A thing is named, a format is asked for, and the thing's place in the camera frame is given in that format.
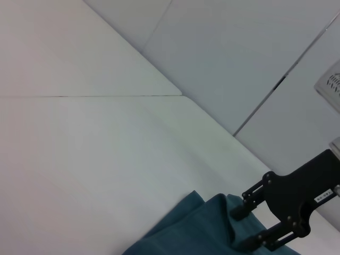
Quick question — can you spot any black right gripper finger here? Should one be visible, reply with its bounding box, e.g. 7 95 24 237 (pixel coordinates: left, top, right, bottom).
229 180 268 220
234 222 301 252

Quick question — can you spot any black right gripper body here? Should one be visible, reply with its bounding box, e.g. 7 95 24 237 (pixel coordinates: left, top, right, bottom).
261 148 340 237

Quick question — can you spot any teal blue shirt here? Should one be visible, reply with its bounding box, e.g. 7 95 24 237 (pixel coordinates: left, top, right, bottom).
122 190 302 255

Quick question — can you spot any white number label sticker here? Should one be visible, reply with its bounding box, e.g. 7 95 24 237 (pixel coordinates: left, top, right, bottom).
314 189 333 203

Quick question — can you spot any grey vented box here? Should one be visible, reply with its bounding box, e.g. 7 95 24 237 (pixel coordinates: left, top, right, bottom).
314 59 340 112

